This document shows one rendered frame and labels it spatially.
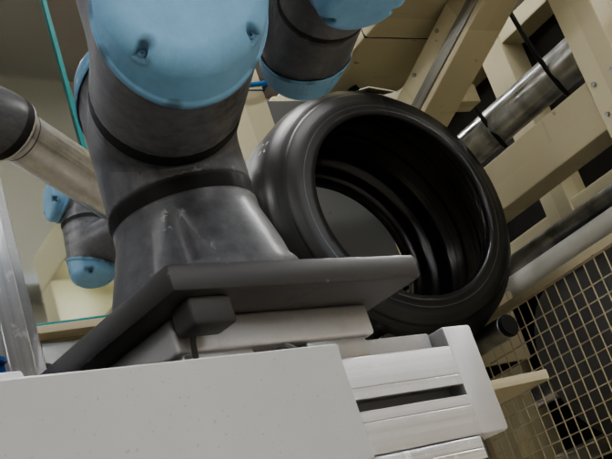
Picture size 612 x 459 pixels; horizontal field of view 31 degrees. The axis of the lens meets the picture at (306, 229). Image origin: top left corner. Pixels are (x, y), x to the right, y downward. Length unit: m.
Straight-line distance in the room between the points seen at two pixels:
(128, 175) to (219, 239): 0.09
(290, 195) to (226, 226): 1.18
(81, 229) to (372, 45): 0.94
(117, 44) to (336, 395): 0.26
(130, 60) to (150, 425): 0.26
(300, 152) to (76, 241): 0.45
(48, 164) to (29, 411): 1.12
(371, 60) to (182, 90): 1.87
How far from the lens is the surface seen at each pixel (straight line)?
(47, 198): 1.91
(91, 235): 1.83
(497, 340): 2.12
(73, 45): 6.95
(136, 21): 0.71
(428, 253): 2.43
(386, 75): 2.67
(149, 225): 0.81
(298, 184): 1.98
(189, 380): 0.57
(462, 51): 2.45
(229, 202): 0.82
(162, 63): 0.71
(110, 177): 0.85
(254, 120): 2.52
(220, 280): 0.71
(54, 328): 2.46
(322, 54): 0.92
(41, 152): 1.61
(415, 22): 2.50
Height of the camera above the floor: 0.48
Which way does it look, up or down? 20 degrees up
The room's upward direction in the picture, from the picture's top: 19 degrees counter-clockwise
